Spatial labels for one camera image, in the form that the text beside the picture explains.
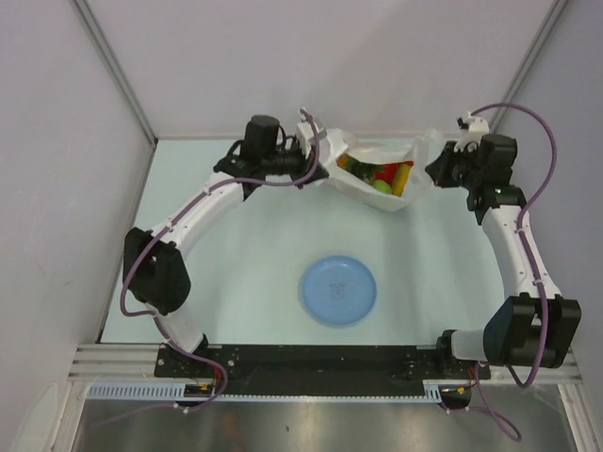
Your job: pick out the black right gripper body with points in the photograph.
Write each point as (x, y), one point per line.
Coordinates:
(459, 169)

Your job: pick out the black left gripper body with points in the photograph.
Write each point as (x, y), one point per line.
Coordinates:
(290, 161)

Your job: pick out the white plastic bag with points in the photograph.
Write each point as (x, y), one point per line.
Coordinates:
(340, 143)

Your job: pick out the blue plastic plate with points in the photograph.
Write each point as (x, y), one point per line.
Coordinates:
(338, 291)

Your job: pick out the orange fake pineapple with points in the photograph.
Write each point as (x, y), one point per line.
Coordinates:
(362, 170)

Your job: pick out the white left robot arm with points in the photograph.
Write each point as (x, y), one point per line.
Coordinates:
(154, 261)

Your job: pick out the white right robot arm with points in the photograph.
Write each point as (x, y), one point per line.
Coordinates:
(535, 323)

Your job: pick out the yellow fake fruit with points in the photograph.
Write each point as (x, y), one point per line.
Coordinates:
(401, 178)

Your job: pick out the red fake pepper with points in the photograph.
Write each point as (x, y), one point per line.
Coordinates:
(387, 172)

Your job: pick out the green fake apple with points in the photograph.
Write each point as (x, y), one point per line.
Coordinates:
(382, 186)

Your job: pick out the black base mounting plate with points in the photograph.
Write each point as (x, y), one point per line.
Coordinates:
(323, 370)

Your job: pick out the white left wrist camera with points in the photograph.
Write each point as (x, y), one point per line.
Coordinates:
(309, 131)

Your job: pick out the aluminium frame rail front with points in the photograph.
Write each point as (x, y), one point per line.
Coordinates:
(119, 362)

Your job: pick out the white slotted cable duct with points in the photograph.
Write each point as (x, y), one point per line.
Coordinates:
(190, 392)

